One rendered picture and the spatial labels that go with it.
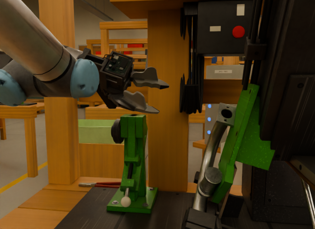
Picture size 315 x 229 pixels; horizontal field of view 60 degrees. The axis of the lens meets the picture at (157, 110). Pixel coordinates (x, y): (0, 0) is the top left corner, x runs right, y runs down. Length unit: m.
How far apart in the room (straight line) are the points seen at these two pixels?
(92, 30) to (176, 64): 10.50
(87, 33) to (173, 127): 10.59
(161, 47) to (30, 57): 0.54
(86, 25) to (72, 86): 10.96
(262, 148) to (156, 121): 0.45
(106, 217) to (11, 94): 0.42
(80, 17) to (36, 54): 11.15
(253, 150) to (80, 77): 0.37
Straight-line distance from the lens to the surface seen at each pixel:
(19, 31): 0.45
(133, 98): 0.62
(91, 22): 11.43
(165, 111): 0.94
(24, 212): 0.96
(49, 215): 0.92
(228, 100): 1.02
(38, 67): 0.50
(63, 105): 1.04
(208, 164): 0.72
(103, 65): 0.62
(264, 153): 0.60
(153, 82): 0.68
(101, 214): 0.84
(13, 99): 0.62
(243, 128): 0.56
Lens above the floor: 1.29
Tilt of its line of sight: 8 degrees down
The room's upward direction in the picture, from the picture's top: straight up
